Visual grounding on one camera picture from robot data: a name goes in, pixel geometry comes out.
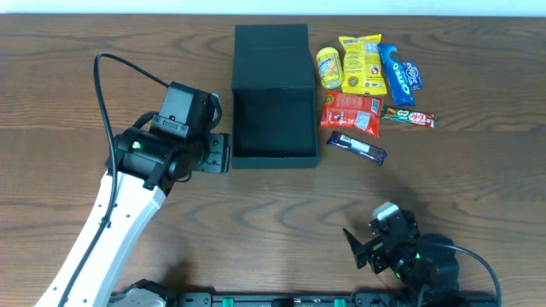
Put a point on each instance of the yellow candy jar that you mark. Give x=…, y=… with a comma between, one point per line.
x=329, y=68

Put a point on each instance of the dark blue chocolate bar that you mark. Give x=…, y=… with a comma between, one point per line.
x=340, y=140

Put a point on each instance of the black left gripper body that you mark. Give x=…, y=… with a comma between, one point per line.
x=218, y=153

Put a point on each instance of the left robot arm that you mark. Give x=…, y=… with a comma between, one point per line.
x=158, y=150

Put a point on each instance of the small blue gum pack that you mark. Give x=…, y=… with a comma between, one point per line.
x=413, y=75

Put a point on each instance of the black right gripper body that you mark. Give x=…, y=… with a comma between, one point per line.
x=374, y=248

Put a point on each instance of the red snack bag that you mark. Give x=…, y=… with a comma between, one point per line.
x=341, y=110

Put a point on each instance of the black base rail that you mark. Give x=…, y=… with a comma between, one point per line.
x=144, y=298

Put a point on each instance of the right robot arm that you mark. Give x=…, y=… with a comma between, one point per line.
x=425, y=264

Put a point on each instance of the yellow snack bag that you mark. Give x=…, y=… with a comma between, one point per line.
x=362, y=66

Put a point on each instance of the blue Oreo cookie pack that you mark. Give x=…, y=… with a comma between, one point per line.
x=398, y=82

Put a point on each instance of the black gift box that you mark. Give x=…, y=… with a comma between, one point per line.
x=274, y=95

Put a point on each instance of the green red KitKat bar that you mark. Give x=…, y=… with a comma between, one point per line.
x=409, y=117

